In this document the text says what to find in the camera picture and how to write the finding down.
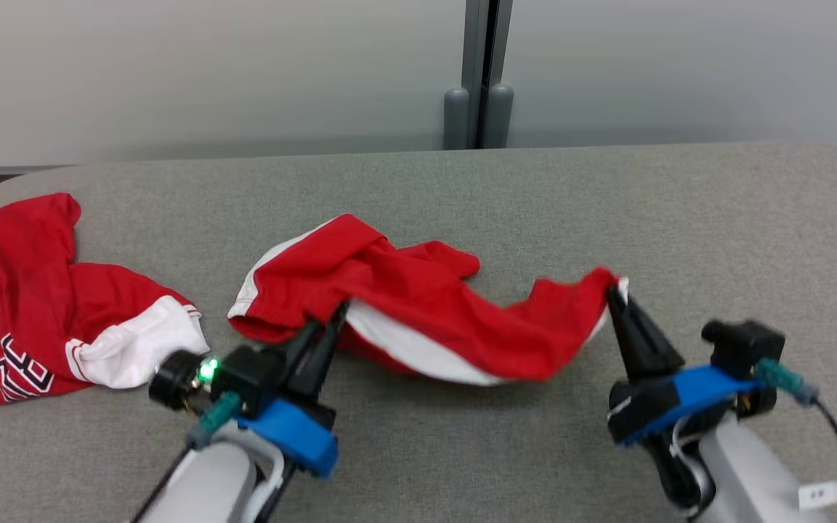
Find blue right camera bracket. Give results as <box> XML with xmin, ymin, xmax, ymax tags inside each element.
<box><xmin>622</xmin><ymin>365</ymin><xmax>761</xmax><ymax>445</ymax></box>

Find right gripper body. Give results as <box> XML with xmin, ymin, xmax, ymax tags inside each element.
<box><xmin>607</xmin><ymin>376</ymin><xmax>682</xmax><ymax>447</ymax></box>

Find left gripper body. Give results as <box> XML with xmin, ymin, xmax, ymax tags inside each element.
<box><xmin>148</xmin><ymin>350</ymin><xmax>219</xmax><ymax>415</ymax></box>

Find red and white shorts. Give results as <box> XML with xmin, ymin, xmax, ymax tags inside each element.
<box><xmin>227</xmin><ymin>213</ymin><xmax>630</xmax><ymax>386</ymax></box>

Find teal right camera connector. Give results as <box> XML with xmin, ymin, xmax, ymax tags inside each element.
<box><xmin>756</xmin><ymin>358</ymin><xmax>820</xmax><ymax>406</ymax></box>

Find grey partition post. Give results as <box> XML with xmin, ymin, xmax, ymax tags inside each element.
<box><xmin>444</xmin><ymin>0</ymin><xmax>514</xmax><ymax>150</ymax></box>

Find blue camera bracket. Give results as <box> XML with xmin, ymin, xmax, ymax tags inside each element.
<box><xmin>237</xmin><ymin>398</ymin><xmax>339</xmax><ymax>479</ymax></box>
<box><xmin>622</xmin><ymin>365</ymin><xmax>761</xmax><ymax>445</ymax></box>

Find red Bulls jersey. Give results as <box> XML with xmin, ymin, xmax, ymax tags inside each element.
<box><xmin>0</xmin><ymin>192</ymin><xmax>210</xmax><ymax>409</ymax></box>

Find blue left camera bracket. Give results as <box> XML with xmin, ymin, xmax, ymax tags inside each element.
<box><xmin>237</xmin><ymin>398</ymin><xmax>339</xmax><ymax>479</ymax></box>

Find white cable label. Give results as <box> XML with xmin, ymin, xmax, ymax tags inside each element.
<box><xmin>798</xmin><ymin>478</ymin><xmax>837</xmax><ymax>512</ymax></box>

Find teal left camera connector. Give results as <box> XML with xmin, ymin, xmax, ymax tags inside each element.
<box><xmin>187</xmin><ymin>392</ymin><xmax>243</xmax><ymax>449</ymax></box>

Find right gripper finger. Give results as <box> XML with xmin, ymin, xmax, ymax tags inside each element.
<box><xmin>617</xmin><ymin>285</ymin><xmax>686</xmax><ymax>380</ymax></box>
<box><xmin>606</xmin><ymin>283</ymin><xmax>657</xmax><ymax>384</ymax></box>

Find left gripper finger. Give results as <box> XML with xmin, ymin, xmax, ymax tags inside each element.
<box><xmin>283</xmin><ymin>318</ymin><xmax>323</xmax><ymax>387</ymax></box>
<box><xmin>299</xmin><ymin>300</ymin><xmax>352</xmax><ymax>398</ymax></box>

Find teal camera connector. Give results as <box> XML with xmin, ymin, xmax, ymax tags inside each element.
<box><xmin>187</xmin><ymin>392</ymin><xmax>243</xmax><ymax>449</ymax></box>
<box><xmin>756</xmin><ymin>358</ymin><xmax>820</xmax><ymax>406</ymax></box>

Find black left camera cable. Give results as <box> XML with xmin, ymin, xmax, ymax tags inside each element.
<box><xmin>130</xmin><ymin>445</ymin><xmax>194</xmax><ymax>523</ymax></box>

